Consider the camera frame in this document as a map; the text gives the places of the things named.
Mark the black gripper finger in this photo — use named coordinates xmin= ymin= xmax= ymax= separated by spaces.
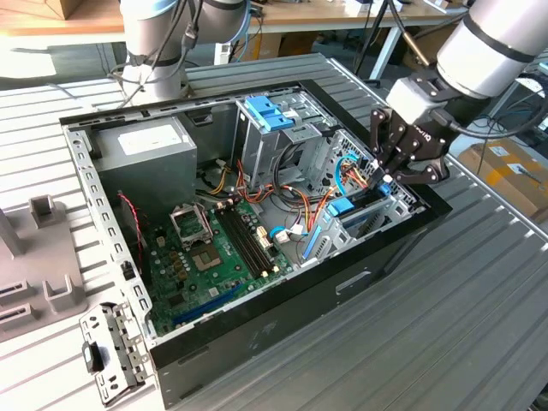
xmin=383 ymin=156 xmax=450 ymax=186
xmin=368 ymin=107 xmax=408 ymax=189

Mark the multicoloured power wire black plug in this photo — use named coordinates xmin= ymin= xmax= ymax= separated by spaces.
xmin=312 ymin=164 xmax=384 ymax=215

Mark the hard disk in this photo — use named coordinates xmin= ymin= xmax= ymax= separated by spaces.
xmin=301 ymin=182 xmax=393 ymax=262

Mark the silver metal disk bay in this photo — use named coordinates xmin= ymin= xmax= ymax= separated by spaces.
xmin=299 ymin=183 xmax=427 ymax=269

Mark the labelled cardboard box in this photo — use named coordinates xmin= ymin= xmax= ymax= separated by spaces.
xmin=456 ymin=137 xmax=548 ymax=220

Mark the large brown cardboard box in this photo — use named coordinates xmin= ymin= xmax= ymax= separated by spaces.
xmin=402 ymin=24 xmax=457 ymax=72

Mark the black tripod pole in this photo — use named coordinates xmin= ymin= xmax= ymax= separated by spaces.
xmin=354 ymin=0 xmax=391 ymax=83

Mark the black floor device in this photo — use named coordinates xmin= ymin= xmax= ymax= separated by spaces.
xmin=509 ymin=104 xmax=548 ymax=138

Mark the blue plastic drive latch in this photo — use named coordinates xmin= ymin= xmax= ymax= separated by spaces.
xmin=245 ymin=96 xmax=295 ymax=133

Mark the grey metal drive cage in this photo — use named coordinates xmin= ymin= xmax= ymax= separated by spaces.
xmin=234 ymin=92 xmax=340 ymax=194

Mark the white box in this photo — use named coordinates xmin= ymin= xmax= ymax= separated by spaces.
xmin=344 ymin=0 xmax=402 ymax=13

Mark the black RAM slot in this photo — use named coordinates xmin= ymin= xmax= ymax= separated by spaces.
xmin=227 ymin=205 xmax=271 ymax=275
xmin=233 ymin=203 xmax=276 ymax=272
xmin=221 ymin=206 xmax=265 ymax=277
xmin=215 ymin=208 xmax=260 ymax=279

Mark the metal socket cover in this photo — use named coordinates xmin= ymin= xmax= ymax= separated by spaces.
xmin=169 ymin=203 xmax=214 ymax=252

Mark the green motherboard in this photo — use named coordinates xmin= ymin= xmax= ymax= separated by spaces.
xmin=147 ymin=199 xmax=296 ymax=337

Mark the black open PC case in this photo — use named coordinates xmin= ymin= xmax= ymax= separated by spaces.
xmin=58 ymin=79 xmax=454 ymax=410

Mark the CPU socket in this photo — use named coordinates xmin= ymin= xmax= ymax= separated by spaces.
xmin=190 ymin=243 xmax=223 ymax=273

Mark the grey power supply unit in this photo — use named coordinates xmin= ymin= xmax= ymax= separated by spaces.
xmin=92 ymin=115 xmax=199 ymax=223

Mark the blue expansion slot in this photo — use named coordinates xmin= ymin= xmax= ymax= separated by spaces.
xmin=170 ymin=284 xmax=243 ymax=326

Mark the cardboard box on desk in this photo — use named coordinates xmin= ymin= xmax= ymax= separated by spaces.
xmin=42 ymin=0 xmax=99 ymax=21

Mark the grey parts rack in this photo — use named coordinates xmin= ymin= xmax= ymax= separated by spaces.
xmin=0 ymin=194 xmax=91 ymax=343

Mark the black plastic latch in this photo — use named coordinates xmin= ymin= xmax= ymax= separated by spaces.
xmin=81 ymin=341 xmax=107 ymax=372

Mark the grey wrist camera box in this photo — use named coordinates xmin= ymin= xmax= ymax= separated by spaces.
xmin=384 ymin=76 xmax=449 ymax=126

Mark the blue data wire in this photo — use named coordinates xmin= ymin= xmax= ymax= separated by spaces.
xmin=336 ymin=154 xmax=365 ymax=198

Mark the black camera bracket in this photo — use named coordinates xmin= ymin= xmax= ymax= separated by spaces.
xmin=408 ymin=68 xmax=450 ymax=102

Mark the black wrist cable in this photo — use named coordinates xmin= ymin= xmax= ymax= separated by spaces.
xmin=430 ymin=96 xmax=548 ymax=139

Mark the white frame slat table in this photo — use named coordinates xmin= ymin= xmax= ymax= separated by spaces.
xmin=487 ymin=53 xmax=548 ymax=121

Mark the wooden desk white frame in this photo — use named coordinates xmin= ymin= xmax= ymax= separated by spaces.
xmin=252 ymin=0 xmax=468 ymax=82
xmin=0 ymin=0 xmax=125 ymax=35

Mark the orange black wire bundle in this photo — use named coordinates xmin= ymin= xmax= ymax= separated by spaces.
xmin=194 ymin=156 xmax=329 ymax=230

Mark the white plug blue wire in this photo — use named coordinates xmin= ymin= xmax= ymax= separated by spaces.
xmin=268 ymin=223 xmax=310 ymax=246

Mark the red black twisted wire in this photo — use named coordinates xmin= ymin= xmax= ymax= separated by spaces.
xmin=117 ymin=191 xmax=149 ymax=275

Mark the silver slot bracket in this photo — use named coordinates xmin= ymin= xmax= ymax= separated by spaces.
xmin=79 ymin=301 xmax=158 ymax=407

